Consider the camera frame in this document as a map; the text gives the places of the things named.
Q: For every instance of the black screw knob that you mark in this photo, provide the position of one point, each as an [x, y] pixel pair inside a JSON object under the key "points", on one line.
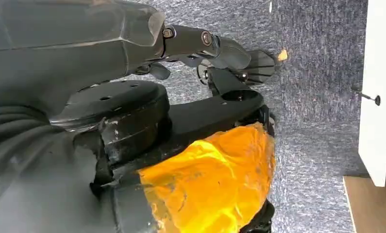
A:
{"points": [[374, 99]]}

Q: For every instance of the ribbed grey left robot arm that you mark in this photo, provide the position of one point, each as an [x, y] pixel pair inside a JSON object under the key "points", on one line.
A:
{"points": [[25, 180]]}

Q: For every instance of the white cabinet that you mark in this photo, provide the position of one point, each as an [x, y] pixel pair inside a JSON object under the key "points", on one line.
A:
{"points": [[377, 96]]}

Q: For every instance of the small orange paper scrap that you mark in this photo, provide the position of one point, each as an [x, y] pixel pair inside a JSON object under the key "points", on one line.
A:
{"points": [[282, 55]]}

